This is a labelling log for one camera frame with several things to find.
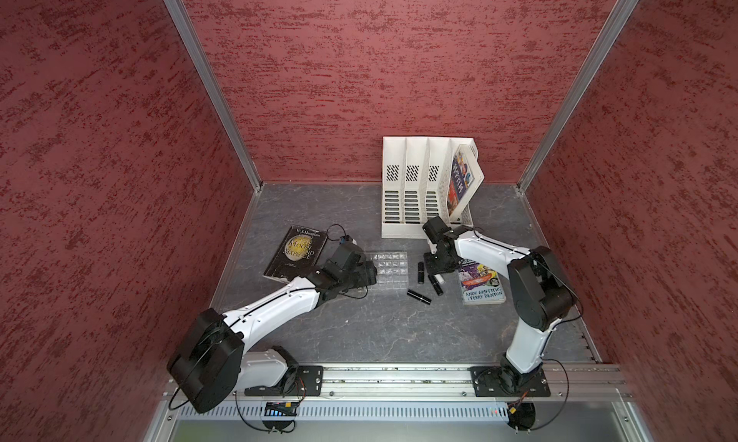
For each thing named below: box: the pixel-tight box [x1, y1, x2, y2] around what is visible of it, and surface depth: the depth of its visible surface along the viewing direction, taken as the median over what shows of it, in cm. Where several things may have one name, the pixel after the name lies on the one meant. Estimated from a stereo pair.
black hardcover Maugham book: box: [263, 225, 329, 283], surface depth 100 cm
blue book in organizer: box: [446, 144, 486, 218], surface depth 99 cm
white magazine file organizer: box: [381, 136, 479, 240], surface depth 106 cm
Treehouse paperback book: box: [458, 258, 507, 305], surface depth 91 cm
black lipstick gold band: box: [406, 289, 433, 305], surface depth 90 cm
